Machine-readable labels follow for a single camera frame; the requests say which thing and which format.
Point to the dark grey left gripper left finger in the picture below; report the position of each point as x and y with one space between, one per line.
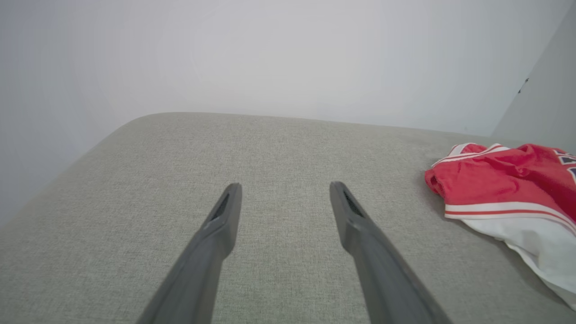
204 265

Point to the red white basketball jersey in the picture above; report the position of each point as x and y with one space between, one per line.
508 189

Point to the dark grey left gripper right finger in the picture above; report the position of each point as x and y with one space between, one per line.
382 274

